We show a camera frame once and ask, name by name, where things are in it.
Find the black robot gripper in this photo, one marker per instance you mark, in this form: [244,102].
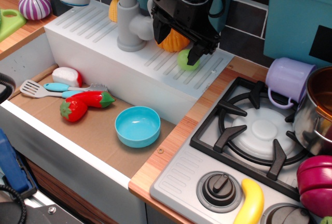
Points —
[191,19]

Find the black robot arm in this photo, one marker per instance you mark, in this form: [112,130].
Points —
[191,18]

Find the green toy pear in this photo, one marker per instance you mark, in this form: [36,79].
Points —
[182,60]

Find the blue plastic bowl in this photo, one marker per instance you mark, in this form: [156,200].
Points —
[138,126]

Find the orange toy pumpkin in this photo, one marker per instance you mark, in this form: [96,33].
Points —
[174,42]

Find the grey toy faucet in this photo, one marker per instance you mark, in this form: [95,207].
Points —
[134,29]

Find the yellow toy corn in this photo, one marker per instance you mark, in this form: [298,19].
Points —
[112,13]

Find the white toy sink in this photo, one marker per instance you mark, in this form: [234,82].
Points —
[85,39]

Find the red toy chili pepper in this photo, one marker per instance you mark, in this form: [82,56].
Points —
[98,99]

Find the black stove grate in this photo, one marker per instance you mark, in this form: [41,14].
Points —
[245,131]

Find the purple plastic mug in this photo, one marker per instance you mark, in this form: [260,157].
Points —
[288,78]

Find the red white toy apple slice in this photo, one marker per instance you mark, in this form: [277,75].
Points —
[68,76]

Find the teal storage bin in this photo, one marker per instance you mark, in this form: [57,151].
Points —
[300,30]

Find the red toy strawberry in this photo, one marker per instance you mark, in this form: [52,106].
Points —
[72,109]

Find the purple striped toy onion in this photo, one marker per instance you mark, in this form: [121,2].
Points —
[35,9]

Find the grey slotted spatula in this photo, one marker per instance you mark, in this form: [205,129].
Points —
[35,90]

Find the grey stove knob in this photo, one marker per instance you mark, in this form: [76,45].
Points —
[219,192]
[286,213]

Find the steel pot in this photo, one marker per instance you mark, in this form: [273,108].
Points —
[312,123]

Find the green cutting board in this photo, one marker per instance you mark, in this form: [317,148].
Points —
[11,21]

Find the yellow toy banana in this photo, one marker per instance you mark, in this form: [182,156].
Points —
[253,205]

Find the magenta toy eggplant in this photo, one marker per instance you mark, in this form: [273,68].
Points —
[314,184]

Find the blue clamp device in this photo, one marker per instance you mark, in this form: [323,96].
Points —
[16,175]

